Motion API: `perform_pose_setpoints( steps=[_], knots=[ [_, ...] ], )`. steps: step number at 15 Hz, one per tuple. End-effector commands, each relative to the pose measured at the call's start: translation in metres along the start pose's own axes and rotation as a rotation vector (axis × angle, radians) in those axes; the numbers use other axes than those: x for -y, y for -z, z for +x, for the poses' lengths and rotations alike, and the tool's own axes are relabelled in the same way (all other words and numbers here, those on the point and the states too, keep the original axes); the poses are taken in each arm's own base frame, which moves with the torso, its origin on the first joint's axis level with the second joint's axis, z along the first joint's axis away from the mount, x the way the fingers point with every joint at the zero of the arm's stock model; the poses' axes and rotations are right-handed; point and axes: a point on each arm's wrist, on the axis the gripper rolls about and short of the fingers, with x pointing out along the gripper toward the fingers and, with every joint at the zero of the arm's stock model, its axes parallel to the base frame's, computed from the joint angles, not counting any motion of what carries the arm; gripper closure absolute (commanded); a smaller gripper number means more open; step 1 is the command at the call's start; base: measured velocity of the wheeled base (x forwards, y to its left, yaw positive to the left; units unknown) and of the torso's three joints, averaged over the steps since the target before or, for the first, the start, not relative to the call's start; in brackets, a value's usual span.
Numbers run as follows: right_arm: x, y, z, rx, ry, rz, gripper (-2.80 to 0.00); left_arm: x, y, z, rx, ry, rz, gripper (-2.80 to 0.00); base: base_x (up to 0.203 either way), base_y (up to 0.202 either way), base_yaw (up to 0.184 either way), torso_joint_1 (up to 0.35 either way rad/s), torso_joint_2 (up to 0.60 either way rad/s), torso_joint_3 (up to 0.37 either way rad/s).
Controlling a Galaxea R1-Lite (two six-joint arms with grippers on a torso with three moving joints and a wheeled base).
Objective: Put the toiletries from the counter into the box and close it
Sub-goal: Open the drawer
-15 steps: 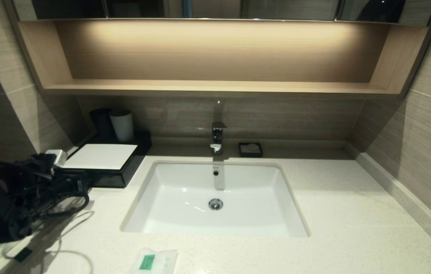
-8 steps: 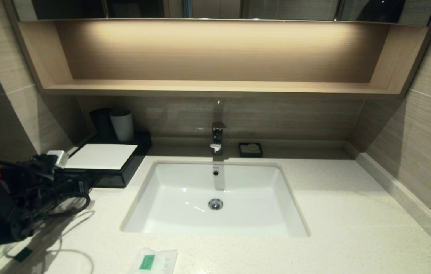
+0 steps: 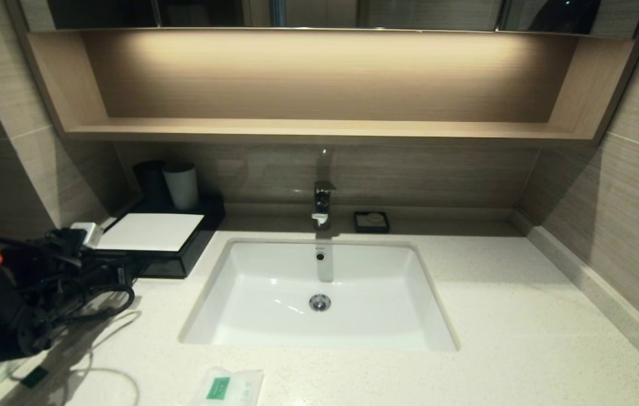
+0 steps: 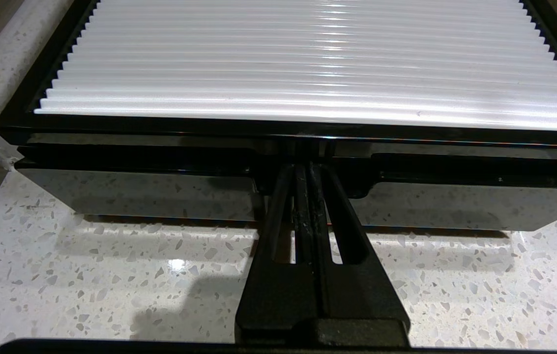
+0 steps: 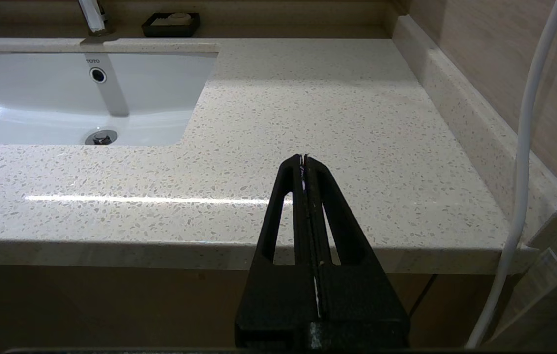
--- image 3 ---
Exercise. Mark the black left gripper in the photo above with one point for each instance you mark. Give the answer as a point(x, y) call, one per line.
point(79, 270)

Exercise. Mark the grey plastic cup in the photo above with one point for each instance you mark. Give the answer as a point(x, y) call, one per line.
point(181, 187)

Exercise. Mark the white rectangular board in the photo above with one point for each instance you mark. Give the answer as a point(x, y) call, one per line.
point(153, 231)

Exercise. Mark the black amenity tray box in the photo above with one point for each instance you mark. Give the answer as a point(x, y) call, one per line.
point(195, 242)

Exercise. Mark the black plastic cup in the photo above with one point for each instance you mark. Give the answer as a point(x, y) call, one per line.
point(150, 180)

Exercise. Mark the white ceramic sink basin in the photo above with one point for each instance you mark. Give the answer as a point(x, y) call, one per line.
point(263, 307)

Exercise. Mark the wrapped toothbrush green label packet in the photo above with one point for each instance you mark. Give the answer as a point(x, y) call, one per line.
point(35, 376)

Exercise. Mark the small sachet green label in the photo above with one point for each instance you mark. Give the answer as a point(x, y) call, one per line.
point(219, 387)

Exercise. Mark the chrome sink drain stopper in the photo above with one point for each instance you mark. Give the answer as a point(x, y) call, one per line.
point(320, 303)

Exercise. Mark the chrome faucet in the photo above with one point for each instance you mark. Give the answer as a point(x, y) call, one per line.
point(323, 203)

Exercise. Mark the black soap dish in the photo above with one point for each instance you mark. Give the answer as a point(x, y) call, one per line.
point(360, 225)

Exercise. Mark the round beige soap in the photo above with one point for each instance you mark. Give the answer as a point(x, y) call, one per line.
point(375, 217)

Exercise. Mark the mirror cabinet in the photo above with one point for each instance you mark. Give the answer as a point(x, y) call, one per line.
point(409, 12)

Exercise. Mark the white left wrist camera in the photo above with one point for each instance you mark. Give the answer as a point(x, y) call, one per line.
point(88, 234)

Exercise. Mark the wooden wall shelf niche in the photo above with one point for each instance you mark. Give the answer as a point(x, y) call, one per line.
point(319, 129)

